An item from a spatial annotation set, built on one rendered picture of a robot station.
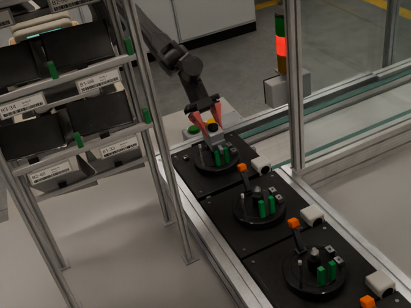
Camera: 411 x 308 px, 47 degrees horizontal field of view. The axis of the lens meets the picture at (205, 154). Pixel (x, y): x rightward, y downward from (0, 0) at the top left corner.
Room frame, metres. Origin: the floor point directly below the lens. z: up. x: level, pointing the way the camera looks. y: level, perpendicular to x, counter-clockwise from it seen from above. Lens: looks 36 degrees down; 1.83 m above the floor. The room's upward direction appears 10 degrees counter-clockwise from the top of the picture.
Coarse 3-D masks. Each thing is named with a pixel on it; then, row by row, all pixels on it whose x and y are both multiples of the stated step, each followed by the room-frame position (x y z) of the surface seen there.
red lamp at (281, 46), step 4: (276, 36) 1.10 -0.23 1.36; (276, 40) 1.10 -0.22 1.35; (280, 40) 1.09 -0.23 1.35; (284, 40) 1.08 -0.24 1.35; (276, 44) 1.10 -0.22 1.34; (280, 44) 1.09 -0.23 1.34; (284, 44) 1.08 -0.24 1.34; (276, 48) 1.10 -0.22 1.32; (280, 48) 1.09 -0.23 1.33; (284, 48) 1.08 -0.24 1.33; (276, 52) 1.11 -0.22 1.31; (280, 52) 1.09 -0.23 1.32; (284, 52) 1.08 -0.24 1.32
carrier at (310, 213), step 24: (240, 192) 0.99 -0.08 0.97; (264, 192) 0.95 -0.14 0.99; (288, 192) 0.96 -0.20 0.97; (216, 216) 0.92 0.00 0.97; (240, 216) 0.88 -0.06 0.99; (264, 216) 0.86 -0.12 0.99; (288, 216) 0.87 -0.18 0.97; (312, 216) 0.83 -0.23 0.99; (240, 240) 0.82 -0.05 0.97; (264, 240) 0.80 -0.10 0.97
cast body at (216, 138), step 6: (210, 126) 1.14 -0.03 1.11; (216, 126) 1.13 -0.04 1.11; (210, 132) 1.13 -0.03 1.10; (216, 132) 1.12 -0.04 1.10; (222, 132) 1.12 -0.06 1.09; (204, 138) 1.16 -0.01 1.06; (210, 138) 1.11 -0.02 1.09; (216, 138) 1.12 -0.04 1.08; (222, 138) 1.13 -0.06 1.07; (210, 144) 1.12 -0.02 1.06; (216, 144) 1.11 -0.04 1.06; (222, 144) 1.12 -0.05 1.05; (222, 150) 1.10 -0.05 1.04
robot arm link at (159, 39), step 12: (120, 0) 1.37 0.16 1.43; (120, 12) 1.37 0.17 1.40; (144, 24) 1.32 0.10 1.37; (144, 36) 1.31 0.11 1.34; (156, 36) 1.30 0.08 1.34; (168, 36) 1.31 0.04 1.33; (156, 48) 1.28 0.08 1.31; (168, 48) 1.33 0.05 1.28; (180, 48) 1.28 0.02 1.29; (168, 60) 1.26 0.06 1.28
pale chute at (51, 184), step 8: (80, 160) 0.97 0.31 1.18; (80, 168) 0.93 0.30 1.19; (88, 168) 1.05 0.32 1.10; (24, 176) 0.92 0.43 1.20; (64, 176) 0.93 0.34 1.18; (72, 176) 0.95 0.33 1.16; (80, 176) 0.97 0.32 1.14; (40, 184) 0.93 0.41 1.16; (48, 184) 0.95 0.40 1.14; (56, 184) 0.98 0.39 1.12; (88, 184) 1.08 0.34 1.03; (96, 184) 1.11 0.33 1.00; (64, 192) 1.09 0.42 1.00
